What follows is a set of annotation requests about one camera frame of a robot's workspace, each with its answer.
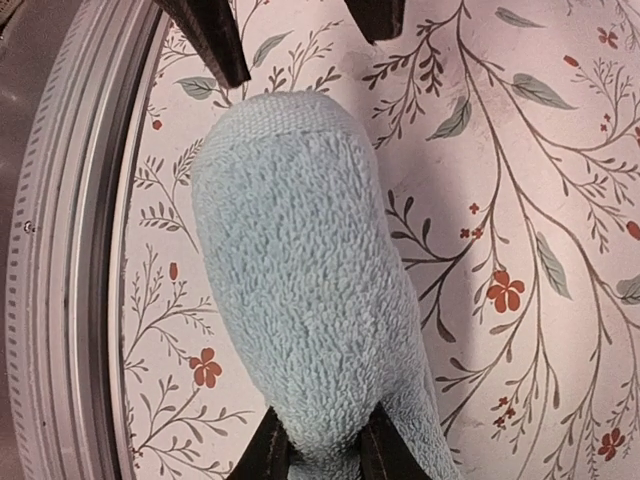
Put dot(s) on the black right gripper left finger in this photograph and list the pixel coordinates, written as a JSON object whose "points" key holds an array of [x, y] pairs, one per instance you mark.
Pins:
{"points": [[267, 456]]}

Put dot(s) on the light blue towel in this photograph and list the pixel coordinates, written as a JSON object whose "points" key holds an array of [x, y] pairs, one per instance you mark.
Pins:
{"points": [[315, 299]]}

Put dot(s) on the front aluminium rail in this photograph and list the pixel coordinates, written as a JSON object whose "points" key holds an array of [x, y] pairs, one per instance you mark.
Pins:
{"points": [[63, 335]]}

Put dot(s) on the floral table mat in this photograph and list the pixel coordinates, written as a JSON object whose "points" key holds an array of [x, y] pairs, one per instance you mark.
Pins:
{"points": [[507, 134]]}

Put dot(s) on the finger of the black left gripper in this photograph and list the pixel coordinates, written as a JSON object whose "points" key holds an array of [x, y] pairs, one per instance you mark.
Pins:
{"points": [[211, 29], [378, 20]]}

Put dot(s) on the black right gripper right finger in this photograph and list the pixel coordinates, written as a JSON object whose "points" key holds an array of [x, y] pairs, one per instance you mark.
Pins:
{"points": [[383, 453]]}

